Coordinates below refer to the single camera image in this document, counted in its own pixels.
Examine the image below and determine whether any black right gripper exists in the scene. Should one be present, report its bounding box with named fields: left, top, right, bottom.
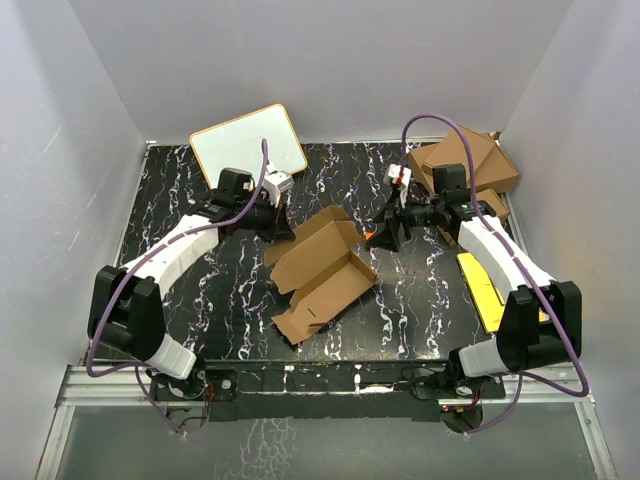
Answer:
left=366, top=187, right=446, bottom=251

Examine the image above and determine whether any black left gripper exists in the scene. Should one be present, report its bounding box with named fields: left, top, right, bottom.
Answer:
left=235, top=194, right=296, bottom=245

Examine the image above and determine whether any cardboard box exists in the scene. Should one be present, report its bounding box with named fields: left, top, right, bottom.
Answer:
left=420, top=126, right=502, bottom=191
left=264, top=205, right=378, bottom=345
left=408, top=126, right=519, bottom=194
left=438, top=189, right=510, bottom=246

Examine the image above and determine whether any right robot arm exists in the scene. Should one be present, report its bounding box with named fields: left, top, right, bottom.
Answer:
left=366, top=164, right=582, bottom=397

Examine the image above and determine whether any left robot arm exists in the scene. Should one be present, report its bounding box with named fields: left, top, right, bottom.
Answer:
left=87, top=166, right=295, bottom=399

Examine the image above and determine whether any yellow booklet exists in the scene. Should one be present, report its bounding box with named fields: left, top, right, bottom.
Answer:
left=456, top=253, right=505, bottom=334

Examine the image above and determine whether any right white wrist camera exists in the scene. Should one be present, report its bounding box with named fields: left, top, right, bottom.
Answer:
left=383, top=163, right=412, bottom=208

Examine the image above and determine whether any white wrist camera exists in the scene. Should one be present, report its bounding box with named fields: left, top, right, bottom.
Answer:
left=262, top=164, right=294, bottom=207
left=383, top=163, right=412, bottom=208

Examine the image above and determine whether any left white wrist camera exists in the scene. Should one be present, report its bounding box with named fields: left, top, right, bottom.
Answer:
left=262, top=164, right=294, bottom=207

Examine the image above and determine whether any whiteboard with orange frame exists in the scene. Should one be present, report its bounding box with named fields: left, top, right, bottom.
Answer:
left=189, top=104, right=308, bottom=189

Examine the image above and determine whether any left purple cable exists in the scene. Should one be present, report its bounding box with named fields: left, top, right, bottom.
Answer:
left=85, top=138, right=271, bottom=436

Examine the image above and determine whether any purple cable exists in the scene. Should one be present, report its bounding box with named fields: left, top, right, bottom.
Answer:
left=85, top=138, right=271, bottom=436
left=402, top=114, right=590, bottom=435

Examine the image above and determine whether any black base frame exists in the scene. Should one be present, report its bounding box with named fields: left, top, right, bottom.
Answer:
left=198, top=360, right=506, bottom=424

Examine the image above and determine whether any aluminium rail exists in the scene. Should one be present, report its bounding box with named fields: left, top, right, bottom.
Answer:
left=56, top=362, right=595, bottom=407

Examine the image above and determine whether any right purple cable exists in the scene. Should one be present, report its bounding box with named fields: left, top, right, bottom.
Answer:
left=402, top=114, right=590, bottom=435

